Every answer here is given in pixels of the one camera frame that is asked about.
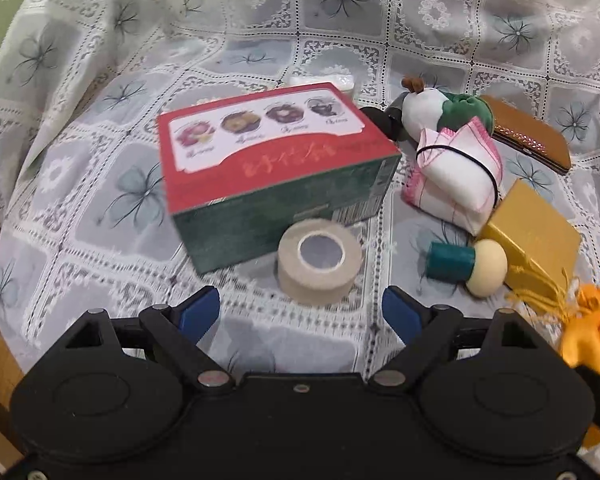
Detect pink white cloth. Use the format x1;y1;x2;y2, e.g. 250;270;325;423
402;116;503;236

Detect brown leather case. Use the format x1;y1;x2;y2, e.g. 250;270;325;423
480;94;571;176

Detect gold cardboard box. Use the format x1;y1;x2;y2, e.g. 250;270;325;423
478;180;581;301

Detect red green tea box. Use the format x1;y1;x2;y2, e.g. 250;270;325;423
157;82;401;274

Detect floral lace sofa cover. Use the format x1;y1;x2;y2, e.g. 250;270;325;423
0;0;600;375

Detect beige tape roll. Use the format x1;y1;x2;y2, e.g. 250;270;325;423
277;219;363;307

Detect white green plush toy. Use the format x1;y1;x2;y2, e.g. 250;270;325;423
401;76;494;141

